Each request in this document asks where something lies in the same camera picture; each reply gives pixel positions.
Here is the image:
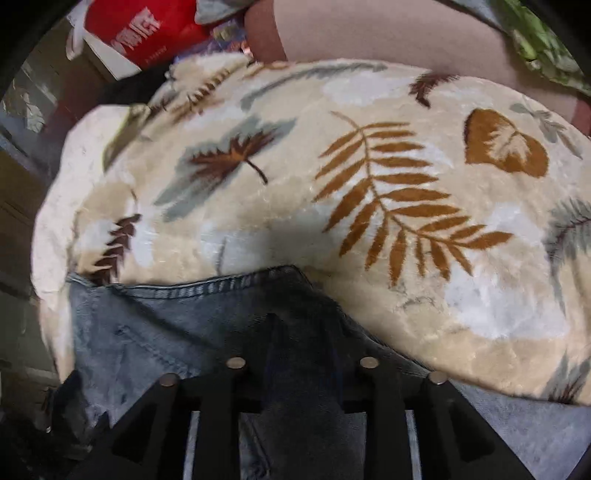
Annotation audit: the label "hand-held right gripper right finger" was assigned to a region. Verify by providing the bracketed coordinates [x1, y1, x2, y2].
[339, 323, 525, 480]

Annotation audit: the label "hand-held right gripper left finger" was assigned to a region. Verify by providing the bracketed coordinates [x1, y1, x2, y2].
[69, 313, 280, 480]

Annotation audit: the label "blue-grey denim pants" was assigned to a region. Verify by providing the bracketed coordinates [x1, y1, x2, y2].
[65, 264, 591, 480]

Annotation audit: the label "cream leaf-print blanket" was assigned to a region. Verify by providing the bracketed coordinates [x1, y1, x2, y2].
[31, 56, 591, 407]

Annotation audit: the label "wooden cabinet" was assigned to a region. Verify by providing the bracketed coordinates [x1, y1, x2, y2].
[0, 134, 61, 384]

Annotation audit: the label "brown and pink sofa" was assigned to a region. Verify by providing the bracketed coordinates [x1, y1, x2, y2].
[244, 0, 591, 137]

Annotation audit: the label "red plastic bag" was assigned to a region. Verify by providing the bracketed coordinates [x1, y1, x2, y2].
[67, 0, 213, 71]

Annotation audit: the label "green patterned pillow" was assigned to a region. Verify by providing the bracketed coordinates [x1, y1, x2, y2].
[489, 0, 591, 95]

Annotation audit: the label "grey patterned cloth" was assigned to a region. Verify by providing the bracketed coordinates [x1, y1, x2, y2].
[445, 0, 506, 33]

